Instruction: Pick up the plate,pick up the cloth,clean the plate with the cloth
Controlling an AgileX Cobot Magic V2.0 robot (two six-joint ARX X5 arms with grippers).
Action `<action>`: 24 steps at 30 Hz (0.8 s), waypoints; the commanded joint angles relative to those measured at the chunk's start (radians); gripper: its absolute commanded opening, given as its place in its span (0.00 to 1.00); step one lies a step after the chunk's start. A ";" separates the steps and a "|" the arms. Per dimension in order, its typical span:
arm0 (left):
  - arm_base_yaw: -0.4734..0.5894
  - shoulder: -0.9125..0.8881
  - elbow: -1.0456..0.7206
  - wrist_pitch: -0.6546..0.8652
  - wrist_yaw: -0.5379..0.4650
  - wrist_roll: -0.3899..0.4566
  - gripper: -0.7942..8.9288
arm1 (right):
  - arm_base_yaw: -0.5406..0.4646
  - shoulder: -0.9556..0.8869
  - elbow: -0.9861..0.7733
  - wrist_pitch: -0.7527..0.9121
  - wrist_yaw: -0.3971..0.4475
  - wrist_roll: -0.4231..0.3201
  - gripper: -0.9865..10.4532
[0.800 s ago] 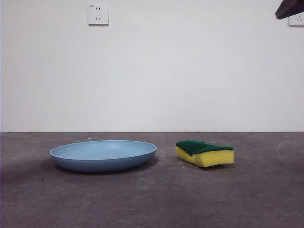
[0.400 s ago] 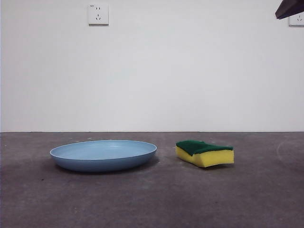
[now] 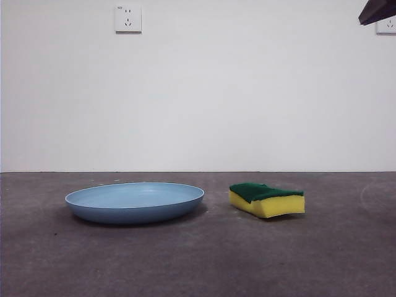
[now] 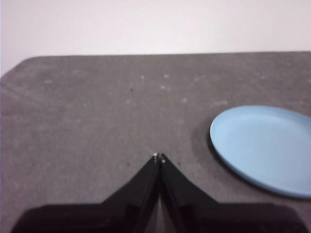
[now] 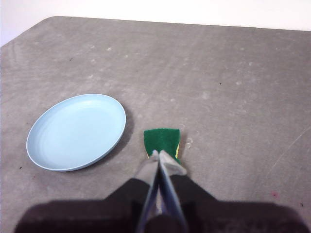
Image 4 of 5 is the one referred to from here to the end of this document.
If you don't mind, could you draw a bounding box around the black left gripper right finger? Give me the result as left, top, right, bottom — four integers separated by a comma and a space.
159, 152, 308, 233

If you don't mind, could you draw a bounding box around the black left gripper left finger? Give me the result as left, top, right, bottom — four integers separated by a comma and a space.
11, 152, 161, 233

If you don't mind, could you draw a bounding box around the blue round plate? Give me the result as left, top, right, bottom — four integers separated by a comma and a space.
209, 104, 311, 199

